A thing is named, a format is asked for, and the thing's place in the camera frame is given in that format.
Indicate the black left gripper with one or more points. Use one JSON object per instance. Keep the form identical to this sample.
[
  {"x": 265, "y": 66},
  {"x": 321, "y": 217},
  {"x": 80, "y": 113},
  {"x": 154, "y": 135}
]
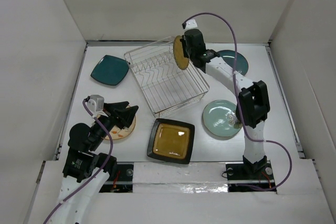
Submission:
[{"x": 123, "y": 115}]

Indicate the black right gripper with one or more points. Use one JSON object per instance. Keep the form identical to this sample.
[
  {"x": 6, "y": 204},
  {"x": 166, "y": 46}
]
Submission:
[{"x": 183, "y": 39}]

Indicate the round woven bamboo plate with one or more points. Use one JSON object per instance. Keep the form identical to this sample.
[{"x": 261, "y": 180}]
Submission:
[{"x": 181, "y": 61}]

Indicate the black and amber square plate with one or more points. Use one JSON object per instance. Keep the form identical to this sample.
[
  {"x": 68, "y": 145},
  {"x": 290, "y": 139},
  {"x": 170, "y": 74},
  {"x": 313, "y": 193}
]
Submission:
[{"x": 171, "y": 141}]

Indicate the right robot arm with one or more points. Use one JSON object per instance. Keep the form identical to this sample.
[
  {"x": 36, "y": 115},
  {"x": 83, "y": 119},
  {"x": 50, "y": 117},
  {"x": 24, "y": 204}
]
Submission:
[{"x": 252, "y": 97}]

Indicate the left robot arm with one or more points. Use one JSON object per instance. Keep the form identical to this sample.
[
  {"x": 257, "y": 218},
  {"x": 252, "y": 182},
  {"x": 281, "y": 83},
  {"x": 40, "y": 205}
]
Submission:
[{"x": 89, "y": 163}]

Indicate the beige round leaf plate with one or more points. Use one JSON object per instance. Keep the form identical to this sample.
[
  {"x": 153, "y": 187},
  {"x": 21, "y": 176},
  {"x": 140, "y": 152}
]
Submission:
[{"x": 125, "y": 131}]

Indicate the teal square plate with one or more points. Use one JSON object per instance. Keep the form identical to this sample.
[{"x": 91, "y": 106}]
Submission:
[{"x": 110, "y": 70}]

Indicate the dark teal round plate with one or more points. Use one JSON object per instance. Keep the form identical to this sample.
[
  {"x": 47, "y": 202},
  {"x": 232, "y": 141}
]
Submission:
[{"x": 228, "y": 56}]

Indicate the light green flower plate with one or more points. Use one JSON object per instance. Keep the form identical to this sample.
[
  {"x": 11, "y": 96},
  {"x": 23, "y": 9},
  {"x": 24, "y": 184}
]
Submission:
[{"x": 219, "y": 117}]

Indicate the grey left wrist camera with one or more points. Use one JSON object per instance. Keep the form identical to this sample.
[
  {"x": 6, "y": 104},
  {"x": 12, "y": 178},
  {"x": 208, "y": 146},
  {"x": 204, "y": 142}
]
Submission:
[{"x": 95, "y": 103}]

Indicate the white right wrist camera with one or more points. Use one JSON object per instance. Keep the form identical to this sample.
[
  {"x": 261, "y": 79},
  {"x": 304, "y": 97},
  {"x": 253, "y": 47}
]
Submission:
[{"x": 190, "y": 24}]

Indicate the wire dish rack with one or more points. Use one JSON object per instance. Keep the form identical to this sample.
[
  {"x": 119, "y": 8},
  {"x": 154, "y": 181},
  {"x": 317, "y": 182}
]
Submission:
[{"x": 164, "y": 86}]

